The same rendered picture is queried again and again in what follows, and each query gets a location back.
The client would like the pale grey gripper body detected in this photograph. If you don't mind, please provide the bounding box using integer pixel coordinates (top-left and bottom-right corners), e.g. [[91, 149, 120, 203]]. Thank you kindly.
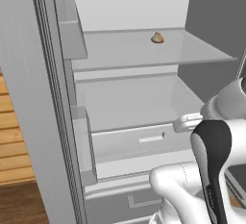
[[172, 112, 205, 135]]

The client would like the glass fridge shelf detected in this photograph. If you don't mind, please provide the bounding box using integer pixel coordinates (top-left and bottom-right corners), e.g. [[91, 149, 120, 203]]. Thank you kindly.
[[71, 27, 239, 73], [74, 73, 207, 135]]

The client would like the white fridge drawer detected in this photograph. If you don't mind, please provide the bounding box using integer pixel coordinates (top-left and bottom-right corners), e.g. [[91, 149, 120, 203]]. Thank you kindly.
[[90, 122, 197, 165]]

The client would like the grey fridge drawer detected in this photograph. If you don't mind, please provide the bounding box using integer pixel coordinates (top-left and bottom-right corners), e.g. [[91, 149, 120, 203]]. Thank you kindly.
[[84, 182, 167, 224]]

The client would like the grey fridge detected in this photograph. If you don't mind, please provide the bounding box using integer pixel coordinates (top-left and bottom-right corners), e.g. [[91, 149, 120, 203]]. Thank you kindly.
[[51, 0, 246, 224]]

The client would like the grey fridge door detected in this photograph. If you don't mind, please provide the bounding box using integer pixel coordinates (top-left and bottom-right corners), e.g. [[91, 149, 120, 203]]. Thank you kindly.
[[0, 0, 98, 224]]

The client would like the tall grey door bin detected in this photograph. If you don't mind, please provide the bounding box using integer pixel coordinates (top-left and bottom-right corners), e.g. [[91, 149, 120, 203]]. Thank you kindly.
[[69, 106, 99, 187]]

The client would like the small grey door bin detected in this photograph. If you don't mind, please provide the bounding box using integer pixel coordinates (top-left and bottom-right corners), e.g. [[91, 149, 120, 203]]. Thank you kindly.
[[55, 0, 89, 61]]

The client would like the white drawer handle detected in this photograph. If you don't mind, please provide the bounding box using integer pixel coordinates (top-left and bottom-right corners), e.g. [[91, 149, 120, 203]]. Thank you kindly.
[[138, 133, 166, 144]]

